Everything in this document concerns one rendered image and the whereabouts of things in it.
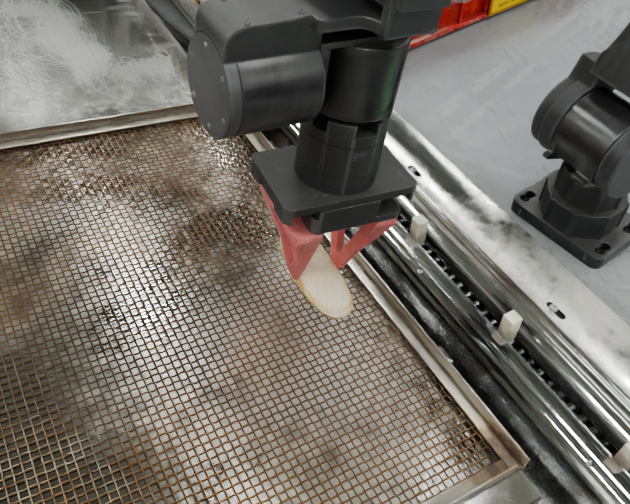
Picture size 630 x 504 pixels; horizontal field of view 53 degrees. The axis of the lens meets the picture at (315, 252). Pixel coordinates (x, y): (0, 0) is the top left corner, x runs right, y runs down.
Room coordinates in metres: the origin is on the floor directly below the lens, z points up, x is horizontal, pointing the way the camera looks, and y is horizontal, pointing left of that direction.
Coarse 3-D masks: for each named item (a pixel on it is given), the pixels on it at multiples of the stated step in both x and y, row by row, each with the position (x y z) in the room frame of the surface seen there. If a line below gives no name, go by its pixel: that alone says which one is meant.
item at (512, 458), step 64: (64, 128) 0.53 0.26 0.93; (128, 128) 0.55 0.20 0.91; (192, 192) 0.45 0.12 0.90; (256, 192) 0.46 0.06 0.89; (0, 256) 0.34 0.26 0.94; (64, 256) 0.35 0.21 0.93; (128, 256) 0.36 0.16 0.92; (256, 256) 0.37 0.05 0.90; (0, 320) 0.28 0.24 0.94; (64, 320) 0.28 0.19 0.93; (320, 320) 0.31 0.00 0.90; (0, 384) 0.22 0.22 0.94; (64, 384) 0.23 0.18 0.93; (128, 384) 0.23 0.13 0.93; (192, 384) 0.23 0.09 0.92; (384, 384) 0.25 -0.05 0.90; (448, 384) 0.25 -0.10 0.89; (64, 448) 0.18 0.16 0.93; (128, 448) 0.18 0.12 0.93; (192, 448) 0.18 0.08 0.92; (256, 448) 0.19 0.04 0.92; (320, 448) 0.19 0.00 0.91; (384, 448) 0.19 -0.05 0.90; (448, 448) 0.20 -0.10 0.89; (512, 448) 0.20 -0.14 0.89
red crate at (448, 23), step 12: (480, 0) 0.93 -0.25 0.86; (492, 0) 0.94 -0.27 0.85; (528, 0) 0.99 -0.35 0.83; (444, 12) 0.89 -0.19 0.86; (456, 12) 0.91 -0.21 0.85; (468, 12) 0.92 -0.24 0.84; (480, 12) 0.94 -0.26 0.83; (444, 24) 0.89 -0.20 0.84; (456, 24) 0.90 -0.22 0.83; (468, 24) 0.91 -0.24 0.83; (420, 36) 0.86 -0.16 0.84; (432, 36) 0.87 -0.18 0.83
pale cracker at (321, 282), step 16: (320, 256) 0.34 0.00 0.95; (304, 272) 0.32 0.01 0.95; (320, 272) 0.32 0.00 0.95; (336, 272) 0.32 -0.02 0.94; (304, 288) 0.30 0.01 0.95; (320, 288) 0.30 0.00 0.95; (336, 288) 0.30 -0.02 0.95; (320, 304) 0.29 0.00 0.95; (336, 304) 0.29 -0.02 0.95; (352, 304) 0.29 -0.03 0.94
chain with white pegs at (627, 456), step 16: (416, 224) 0.45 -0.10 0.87; (416, 240) 0.44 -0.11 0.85; (432, 256) 0.43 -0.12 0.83; (448, 272) 0.41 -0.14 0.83; (464, 288) 0.39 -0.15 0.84; (480, 304) 0.37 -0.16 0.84; (496, 320) 0.35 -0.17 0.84; (512, 320) 0.33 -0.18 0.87; (512, 336) 0.32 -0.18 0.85; (528, 352) 0.31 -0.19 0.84; (544, 368) 0.29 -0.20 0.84; (592, 432) 0.23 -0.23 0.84; (608, 448) 0.22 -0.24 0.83; (624, 448) 0.21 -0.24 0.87; (624, 464) 0.20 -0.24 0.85
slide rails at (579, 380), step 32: (192, 0) 0.95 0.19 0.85; (416, 256) 0.42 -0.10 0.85; (448, 256) 0.42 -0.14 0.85; (448, 288) 0.38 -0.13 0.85; (480, 288) 0.38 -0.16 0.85; (480, 320) 0.34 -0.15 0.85; (512, 352) 0.30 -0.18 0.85; (544, 352) 0.30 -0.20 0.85; (544, 384) 0.27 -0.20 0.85; (576, 384) 0.27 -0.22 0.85; (576, 416) 0.24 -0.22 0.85; (608, 416) 0.24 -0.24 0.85
